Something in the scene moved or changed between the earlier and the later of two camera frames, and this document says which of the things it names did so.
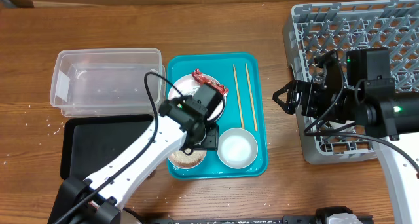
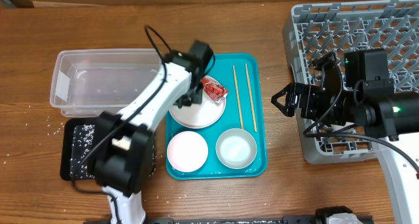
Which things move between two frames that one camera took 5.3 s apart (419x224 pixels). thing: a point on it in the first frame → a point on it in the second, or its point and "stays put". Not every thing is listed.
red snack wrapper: (200, 77) stays put
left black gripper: (211, 139) → (197, 99)
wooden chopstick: (251, 99) stays put
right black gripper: (309, 88) stays put
